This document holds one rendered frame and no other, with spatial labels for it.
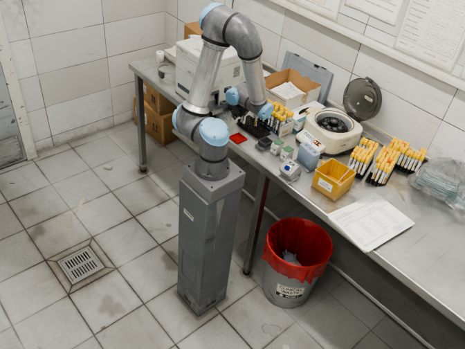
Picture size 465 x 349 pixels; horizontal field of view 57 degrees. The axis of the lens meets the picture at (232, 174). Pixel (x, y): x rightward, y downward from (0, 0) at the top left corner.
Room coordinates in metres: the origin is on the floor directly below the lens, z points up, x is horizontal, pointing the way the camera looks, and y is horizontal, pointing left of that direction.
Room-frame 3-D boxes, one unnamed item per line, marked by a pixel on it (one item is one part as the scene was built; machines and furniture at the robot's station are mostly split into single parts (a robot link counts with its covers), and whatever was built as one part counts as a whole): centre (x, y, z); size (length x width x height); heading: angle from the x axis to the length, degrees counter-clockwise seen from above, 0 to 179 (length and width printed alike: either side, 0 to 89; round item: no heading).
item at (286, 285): (1.53, -0.40, 0.22); 0.38 x 0.37 x 0.44; 46
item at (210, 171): (1.40, 0.09, 1.00); 0.15 x 0.15 x 0.10
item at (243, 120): (1.86, -0.08, 0.93); 0.17 x 0.09 x 0.11; 45
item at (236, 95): (1.68, 0.01, 1.16); 0.11 x 0.11 x 0.08; 50
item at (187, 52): (2.12, 0.18, 1.03); 0.31 x 0.27 x 0.30; 46
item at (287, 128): (1.91, -0.17, 0.91); 0.20 x 0.10 x 0.07; 46
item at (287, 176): (1.52, -0.27, 0.92); 0.13 x 0.07 x 0.08; 136
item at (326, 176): (1.47, -0.45, 0.93); 0.13 x 0.13 x 0.10; 50
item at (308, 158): (1.61, -0.34, 0.92); 0.10 x 0.07 x 0.10; 38
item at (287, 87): (2.12, -0.24, 0.95); 0.29 x 0.25 x 0.15; 136
